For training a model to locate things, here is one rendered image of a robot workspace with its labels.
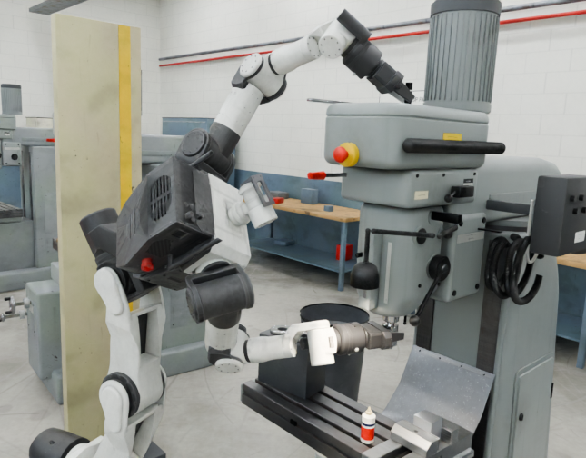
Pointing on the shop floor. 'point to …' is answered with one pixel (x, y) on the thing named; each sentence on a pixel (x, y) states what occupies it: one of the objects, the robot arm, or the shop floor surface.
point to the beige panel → (91, 192)
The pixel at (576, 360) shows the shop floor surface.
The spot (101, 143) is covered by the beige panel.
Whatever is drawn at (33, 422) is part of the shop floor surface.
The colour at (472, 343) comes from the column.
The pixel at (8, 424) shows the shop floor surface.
